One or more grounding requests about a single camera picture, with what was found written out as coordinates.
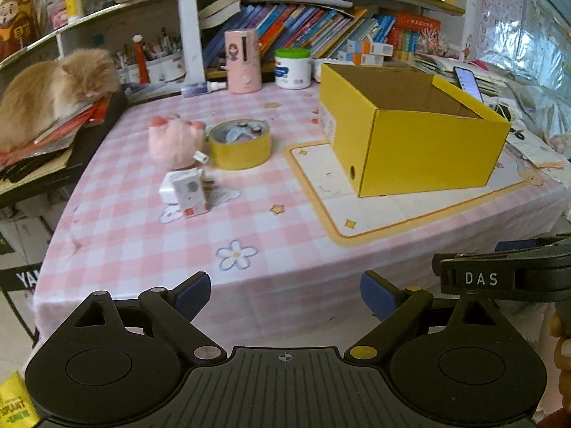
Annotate yellow cardboard box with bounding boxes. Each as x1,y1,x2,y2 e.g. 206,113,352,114
318,63,511,198

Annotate red paper folders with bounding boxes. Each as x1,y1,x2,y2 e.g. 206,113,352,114
0,96,117,167

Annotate orange cat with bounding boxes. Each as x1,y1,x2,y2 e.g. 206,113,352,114
0,48,121,152

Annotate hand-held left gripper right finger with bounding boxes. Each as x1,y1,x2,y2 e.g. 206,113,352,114
343,271,505,364

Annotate pink checked tablecloth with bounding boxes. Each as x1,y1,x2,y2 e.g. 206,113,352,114
33,76,571,346

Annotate small spray bottle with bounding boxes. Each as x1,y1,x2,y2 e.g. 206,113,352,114
182,81,228,98

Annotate colourful paper flower bouquet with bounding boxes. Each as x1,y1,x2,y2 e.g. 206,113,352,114
418,26,452,57

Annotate silver foil sheet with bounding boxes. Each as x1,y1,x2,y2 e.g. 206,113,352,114
509,0,571,143

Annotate pink humidifier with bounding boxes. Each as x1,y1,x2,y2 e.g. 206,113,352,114
224,29,262,94

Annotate red cartoon figure decoration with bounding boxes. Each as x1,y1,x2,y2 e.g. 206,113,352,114
0,0,40,62

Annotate yellow tape roll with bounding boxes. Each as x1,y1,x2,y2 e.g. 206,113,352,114
208,118,271,170

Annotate person's right hand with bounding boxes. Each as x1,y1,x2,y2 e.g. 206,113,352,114
550,311,571,368

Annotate stack of paper booklets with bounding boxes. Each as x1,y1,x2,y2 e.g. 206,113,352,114
409,51,502,96

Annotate small white carton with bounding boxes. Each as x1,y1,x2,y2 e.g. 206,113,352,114
160,168,210,219

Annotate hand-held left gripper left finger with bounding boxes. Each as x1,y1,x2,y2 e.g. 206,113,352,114
74,271,228,366

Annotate smartphone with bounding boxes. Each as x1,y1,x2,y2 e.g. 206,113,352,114
454,66,485,103

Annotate pink plush paw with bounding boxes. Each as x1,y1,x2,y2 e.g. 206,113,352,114
148,116,209,170

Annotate thick leaning books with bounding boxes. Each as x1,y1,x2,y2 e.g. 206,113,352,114
197,0,246,30

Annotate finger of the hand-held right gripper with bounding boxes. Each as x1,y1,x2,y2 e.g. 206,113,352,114
432,250,571,304
494,235,571,255

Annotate red boxed book set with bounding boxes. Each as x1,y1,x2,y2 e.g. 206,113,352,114
391,12,442,54

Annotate orange and white small box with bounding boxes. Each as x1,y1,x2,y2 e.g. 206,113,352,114
347,39,394,56
352,52,385,67

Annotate white pen holder with brushes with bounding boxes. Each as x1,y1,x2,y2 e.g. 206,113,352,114
113,27,186,85

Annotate white jar green lid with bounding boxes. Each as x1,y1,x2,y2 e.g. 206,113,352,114
274,47,312,90

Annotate person's right forearm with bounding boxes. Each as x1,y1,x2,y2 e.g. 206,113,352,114
533,410,571,428

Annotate white wooden bookshelf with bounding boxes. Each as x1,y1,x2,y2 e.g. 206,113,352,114
0,0,467,96

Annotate alphabet wall poster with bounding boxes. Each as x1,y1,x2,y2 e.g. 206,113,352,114
483,0,528,52

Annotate black side cabinet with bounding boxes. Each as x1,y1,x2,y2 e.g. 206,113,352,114
0,90,128,208

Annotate yellow label tag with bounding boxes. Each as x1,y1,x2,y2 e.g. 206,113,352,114
0,369,40,428

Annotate row of colourful picture books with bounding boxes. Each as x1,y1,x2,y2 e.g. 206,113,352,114
201,4,398,61

